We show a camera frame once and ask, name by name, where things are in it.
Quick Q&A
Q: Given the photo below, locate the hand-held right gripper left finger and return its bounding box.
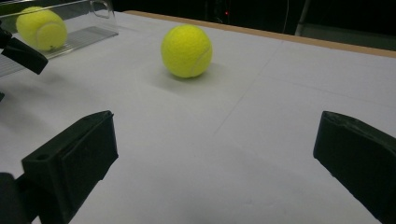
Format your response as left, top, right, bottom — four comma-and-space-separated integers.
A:
21, 110, 120, 224

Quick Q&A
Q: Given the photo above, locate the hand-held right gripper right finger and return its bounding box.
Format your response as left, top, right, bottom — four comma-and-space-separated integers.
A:
312, 110, 396, 224

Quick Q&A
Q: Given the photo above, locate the yellow tennis ball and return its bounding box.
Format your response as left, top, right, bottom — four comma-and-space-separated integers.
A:
160, 23, 214, 79
15, 6, 68, 52

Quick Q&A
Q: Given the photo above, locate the clear plastic tray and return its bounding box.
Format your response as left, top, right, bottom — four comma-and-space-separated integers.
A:
0, 0, 120, 79

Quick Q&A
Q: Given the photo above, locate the white table cover board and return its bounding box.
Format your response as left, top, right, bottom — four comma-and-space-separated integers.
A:
0, 10, 396, 224

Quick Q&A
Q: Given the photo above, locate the white desk frame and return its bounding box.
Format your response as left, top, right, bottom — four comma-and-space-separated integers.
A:
293, 0, 313, 37

